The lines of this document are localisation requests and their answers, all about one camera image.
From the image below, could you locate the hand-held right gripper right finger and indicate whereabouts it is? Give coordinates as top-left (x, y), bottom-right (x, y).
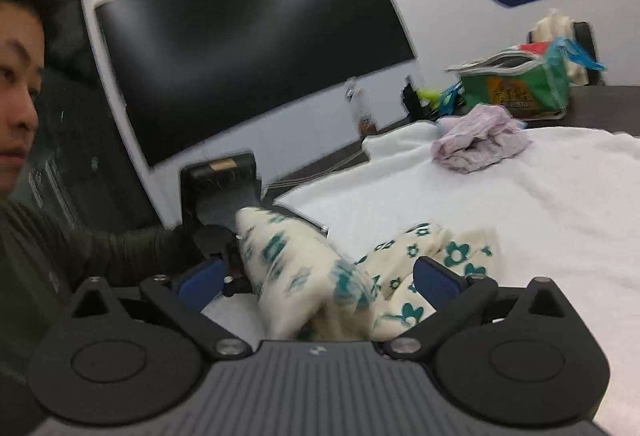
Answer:
top-left (387, 256), bottom-right (573, 359)

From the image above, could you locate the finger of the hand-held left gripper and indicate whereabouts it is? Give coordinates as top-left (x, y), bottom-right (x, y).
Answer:
top-left (222, 258), bottom-right (253, 298)
top-left (192, 225), bottom-right (242, 267)

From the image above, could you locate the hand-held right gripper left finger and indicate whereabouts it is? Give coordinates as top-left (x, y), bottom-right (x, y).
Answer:
top-left (70, 258), bottom-right (253, 359)

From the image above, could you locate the cream green floral garment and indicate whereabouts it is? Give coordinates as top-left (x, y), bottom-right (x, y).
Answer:
top-left (234, 206), bottom-right (504, 343)

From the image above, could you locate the person's left forearm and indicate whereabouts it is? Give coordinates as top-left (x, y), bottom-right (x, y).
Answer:
top-left (75, 223), bottom-right (202, 288)

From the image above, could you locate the white terry blanket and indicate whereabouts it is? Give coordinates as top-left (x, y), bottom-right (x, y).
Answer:
top-left (200, 117), bottom-right (640, 436)

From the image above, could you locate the lilac garment with blue trim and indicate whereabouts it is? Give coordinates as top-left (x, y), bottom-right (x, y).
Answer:
top-left (432, 125), bottom-right (532, 175)

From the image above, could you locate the pink floral garment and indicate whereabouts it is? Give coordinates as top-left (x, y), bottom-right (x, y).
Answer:
top-left (440, 104), bottom-right (517, 148)

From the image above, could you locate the tea bottle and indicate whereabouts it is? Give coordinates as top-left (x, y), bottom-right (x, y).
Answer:
top-left (344, 77), bottom-right (379, 138)

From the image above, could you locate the person in dark shirt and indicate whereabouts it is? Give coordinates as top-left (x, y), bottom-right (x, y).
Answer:
top-left (0, 196), bottom-right (103, 436)

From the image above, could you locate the black walkie-talkie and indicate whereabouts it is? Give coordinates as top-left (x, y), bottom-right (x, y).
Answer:
top-left (402, 78), bottom-right (426, 122)

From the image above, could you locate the yellow-green cloth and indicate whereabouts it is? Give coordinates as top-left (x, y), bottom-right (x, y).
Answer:
top-left (419, 87), bottom-right (444, 110)

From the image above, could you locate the person's head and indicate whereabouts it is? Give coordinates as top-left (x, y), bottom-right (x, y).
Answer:
top-left (0, 0), bottom-right (69, 198)

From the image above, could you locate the black office chair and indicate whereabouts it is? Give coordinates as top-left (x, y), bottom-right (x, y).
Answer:
top-left (529, 21), bottom-right (599, 87)

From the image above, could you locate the cream cloth in bag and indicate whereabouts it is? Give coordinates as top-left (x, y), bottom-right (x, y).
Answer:
top-left (529, 10), bottom-right (576, 48)

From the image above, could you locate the black wall screen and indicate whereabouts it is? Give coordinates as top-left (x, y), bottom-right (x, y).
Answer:
top-left (94, 0), bottom-right (417, 168)

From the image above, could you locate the green bag with blue straps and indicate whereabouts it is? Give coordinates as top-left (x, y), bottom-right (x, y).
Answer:
top-left (439, 36), bottom-right (607, 121)

